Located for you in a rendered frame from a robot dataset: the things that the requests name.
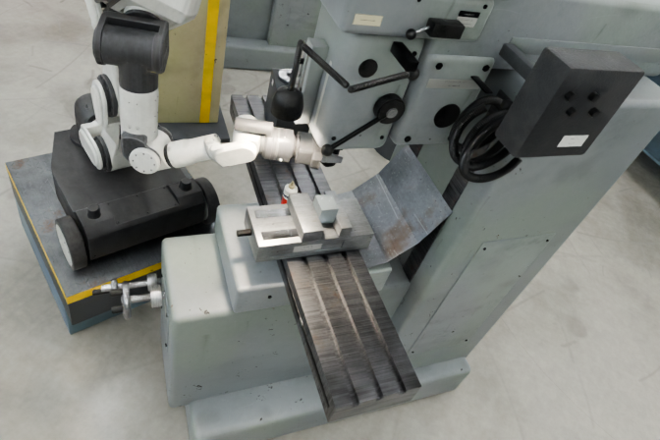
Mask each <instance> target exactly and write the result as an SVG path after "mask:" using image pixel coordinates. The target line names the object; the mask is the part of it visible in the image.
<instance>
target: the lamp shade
mask: <svg viewBox="0 0 660 440"><path fill-rule="evenodd" d="M303 107H304V103H303V93H302V92H301V91H300V90H299V89H297V88H296V87H295V88H294V89H288V85H283V86H280V87H278V89H277V90H276V92H275V93H274V95H273V97H272V101H271V106H270V112H271V114H272V115H273V116H274V117H276V118H277V119H280V120H282V121H287V122H294V121H296V120H298V119H300V118H301V116H302V113H303Z"/></svg>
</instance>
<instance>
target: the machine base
mask: <svg viewBox="0 0 660 440"><path fill-rule="evenodd" d="M414 371H415V374H416V376H417V378H418V380H419V382H420V385H421V388H420V389H419V390H418V392H417V393H416V394H415V395H414V397H413V398H412V399H411V400H410V401H409V402H411V401H414V400H418V399H422V398H426V397H429V396H433V395H437V394H441V393H444V392H448V391H452V390H455V389H456V388H457V387H458V386H459V385H460V384H461V382H462V381H463V380H464V379H465V378H466V377H467V376H468V375H469V373H470V366H469V364H468V361H467V359H466V358H465V357H458V358H454V359H450V360H446V361H441V362H437V363H433V364H429V365H425V366H421V367H417V368H414ZM185 407H186V414H187V422H188V429H189V436H190V440H267V439H271V438H274V437H278V436H282V435H286V434H289V433H293V432H297V431H301V430H304V429H308V428H311V427H315V426H318V425H322V424H326V423H330V422H328V421H327V418H326V415H325V412H324V409H323V407H322V403H321V400H320V397H319V394H318V391H317V388H316V385H315V381H314V378H313V375H312V374H310V375H307V376H302V377H298V378H293V379H289V380H284V381H280V382H275V383H271V384H266V385H262V386H257V387H252V388H248V389H244V390H240V391H235V392H231V393H226V394H222V395H217V396H213V397H208V398H204V399H199V400H195V401H192V402H190V403H189V404H188V405H185Z"/></svg>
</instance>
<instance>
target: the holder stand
mask: <svg viewBox="0 0 660 440"><path fill-rule="evenodd" d="M291 72H292V69H272V70H271V76H270V82H269V86H268V92H267V97H266V103H265V109H264V112H265V118H266V122H273V127H277V128H283V129H290V130H294V135H295V136H296V134H297V133H298V132H305V133H308V130H309V126H308V124H295V122H287V121H282V120H280V119H277V118H276V117H274V116H273V115H272V114H271V112H270V106H271V101H272V97H273V95H274V93H275V92H276V90H277V89H278V87H280V86H283V85H289V82H290V77H291Z"/></svg>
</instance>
